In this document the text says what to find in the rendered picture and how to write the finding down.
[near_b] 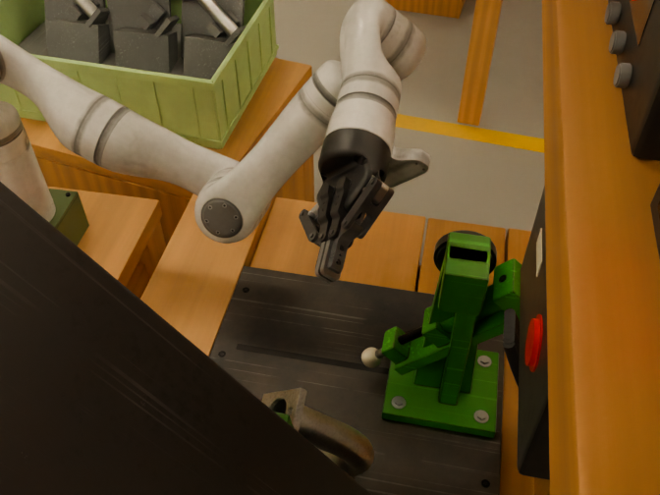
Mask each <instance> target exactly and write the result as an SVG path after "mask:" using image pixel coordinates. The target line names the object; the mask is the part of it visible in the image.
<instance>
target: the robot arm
mask: <svg viewBox="0 0 660 495"><path fill-rule="evenodd" d="M425 50H426V38H425V36H424V34H423V32H422V31H421V30H420V29H419V28H418V27H417V26H415V25H414V24H413V23H412V22H410V21H409V20H408V19H407V18H406V17H404V16H403V15H402V14H401V13H400V12H398V11H397V10H396V9H395V8H394V7H393V6H391V5H390V4H389V3H388V2H387V1H385V0H357V1H356V2H355V3H354V4H353V5H352V6H351V8H350V9H349V10H348V12H347V14H346V16H345V17H344V19H343V22H342V26H341V31H340V59H341V62H339V61H336V60H329V61H326V62H325V63H323V64H322V65H321V66H320V67H319V68H318V69H317V71H316V72H315V73H314V74H313V75H312V76H311V77H310V79H309V80H308V81H307V82H306V83H305V84H304V85H303V86H302V88H301V89H300V90H299V91H298V92H297V94H296V95H295V96H294V97H293V98H292V100H291V101H290V102H289V103H288V105H287V106H286V107H285V108H284V110H283V111H282V112H281V113H280V115H279V116H278V117H277V119H276V120H275V121H274V123H273V124H272V125H271V127H270V128H269V129H268V130H267V132H266V133H265V134H264V136H263V137H262V138H261V139H260V141H259V142H258V143H257V144H256V145H255V147H254V148H253V149H252V150H251V151H250V152H249V153H248V154H247V155H246V156H245V157H244V159H243V160H242V161H241V162H239V161H237V160H234V159H232V158H229V157H227V156H224V155H222V154H220V153H217V152H215V151H212V150H210V149H207V148H205V147H202V146H200V145H198V144H195V143H193V142H191V141H189V140H187V139H185V138H183V137H180V136H179V135H177V134H175V133H173V132H171V131H169V130H168V129H166V128H164V127H162V126H160V125H158V124H156V123H154V122H152V121H150V120H148V119H146V118H144V117H142V116H141V115H140V114H138V113H136V112H135V111H133V110H131V109H130V108H128V107H126V106H124V105H122V104H120V103H118V102H117V101H115V100H113V99H111V98H109V97H107V96H105V95H103V94H101V93H99V92H97V91H95V90H92V89H90V88H88V87H87V86H85V85H83V84H81V83H79V82H76V81H75V80H73V79H71V78H69V77H68V76H66V75H64V74H62V73H60V72H59V71H57V70H55V69H53V68H52V67H50V66H48V65H47V64H45V63H43V62H42V61H40V60H39V59H37V58H35V57H34V56H32V55H31V54H29V53H28V52H26V51H25V50H24V49H23V48H21V47H20V46H18V45H17V44H15V43H14V42H12V41H11V40H9V39H7V38H6V37H4V36H3V35H1V34H0V83H2V84H4V85H7V86H9V87H11V88H13V89H14V90H16V91H18V92H20V93H21V94H23V95H24V96H26V97H27V98H29V99H30V100H31V101H32V102H33V103H34V104H35V105H36V106H37V108H38V109H39V111H40V112H41V114H42V115H43V117H44V119H45V120H46V122H47V124H48V125H49V127H50V129H51V130H52V132H53V133H54V135H55V136H56V138H57V139H58V140H59V141H60V142H61V143H62V144H63V145H64V146H65V147H66V148H68V149H69V150H71V151H72V152H74V153H75V154H77V155H79V156H81V157H83V158H85V159H86V160H88V161H90V162H92V163H94V164H96V165H98V166H100V167H102V168H104V169H107V170H109V171H112V172H116V173H120V174H124V175H130V176H135V177H142V178H148V179H154V180H159V181H164V182H168V183H171V184H174V185H177V186H179V187H181V188H183V189H185V190H187V191H189V192H191V193H194V194H195V195H197V199H196V202H195V206H194V217H195V221H196V224H197V226H198V228H199V229H200V231H201V232H202V233H203V234H204V235H205V236H206V237H208V238H209V239H211V240H213V241H215V242H218V243H222V244H231V243H236V242H239V241H241V240H243V239H244V238H246V237H247V236H249V235H250V234H251V233H252V232H253V231H254V230H255V228H256V227H257V226H258V224H259V222H260V221H261V219H262V218H263V216H264V215H265V213H266V212H267V210H268V208H269V206H270V204H271V200H272V198H273V197H274V195H275V194H276V193H277V192H278V190H280V189H281V188H282V187H283V185H284V184H285V183H286V182H287V181H288V180H289V179H290V177H291V176H292V175H293V174H294V173H295V172H296V171H297V170H298V169H299V168H300V167H301V166H302V165H303V164H304V162H305V161H306V160H307V159H308V158H309V157H310V156H311V155H312V154H313V153H314V152H315V151H316V150H317V149H318V148H319V147H320V146H321V145H322V144H323V145H322V149H321V153H320V156H319V160H318V170H319V173H320V175H321V178H322V181H323V184H322V186H321V189H320V190H319V192H318V194H317V197H316V200H317V203H316V204H315V205H314V207H313V208H312V209H311V210H310V211H307V210H306V209H303V210H302V211H301V213H300V215H299V218H300V220H301V223H302V226H303V229H304V231H305V233H306V236H307V238H308V240H309V241H310V242H312V243H314V244H316V245H318V246H319V247H320V250H319V254H318V257H317V261H316V265H315V275H316V276H317V277H318V278H320V279H321V280H323V281H325V282H326V283H331V282H334V281H337V280H339V279H340V276H341V272H342V270H343V267H344V263H345V259H346V254H347V250H348V248H350V247H351V246H352V244H353V242H354V239H355V238H359V239H362V238H363V237H364V236H365V235H366V233H367V232H368V231H369V229H370V228H371V226H372V225H373V223H374V222H375V220H376V219H377V217H378V216H379V215H380V213H381V212H382V210H383V209H384V207H385V206H386V204H387V203H388V202H389V200H390V199H391V197H392V196H393V194H394V190H393V189H391V188H393V187H395V186H398V185H400V184H402V183H405V182H407V181H409V180H412V179H414V178H416V177H418V176H420V175H422V174H424V173H426V172H427V171H428V168H429V163H430V155H429V154H428V153H426V152H425V151H424V150H422V149H419V148H399V147H396V146H394V145H393V143H394V138H395V128H396V119H397V114H398V109H399V104H400V99H401V94H402V83H401V80H403V79H404V78H406V77H407V76H408V75H410V74H411V73H412V72H413V71H414V70H415V69H416V68H417V66H418V65H419V64H420V62H421V60H422V58H423V56H424V53H425ZM0 182H1V183H2V184H4V185H5V186H6V187H7V188H8V189H10V190H11V191H12V192H13V193H15V194H16V195H17V196H18V197H19V198H20V199H22V200H23V201H24V202H25V203H26V204H28V205H29V206H30V207H31V208H32V209H34V210H35V211H36V212H37V213H38V214H39V215H41V216H42V217H43V218H44V219H45V220H47V221H48V222H50V221H51V220H52V218H53V217H54V215H55V211H56V207H55V204H54V202H53V198H52V196H51V194H50V191H49V189H48V187H47V184H46V182H45V179H44V177H43V174H42V172H41V169H40V167H39V164H38V162H37V159H36V156H35V154H34V151H33V149H32V146H31V144H30V141H29V139H28V135H27V132H26V130H25V127H24V125H23V122H22V120H21V117H20V115H19V113H18V111H17V109H16V108H15V107H14V106H13V105H12V104H10V103H8V102H5V101H0ZM371 202H372V203H371ZM365 213H366V217H365V218H364V216H365Z"/></svg>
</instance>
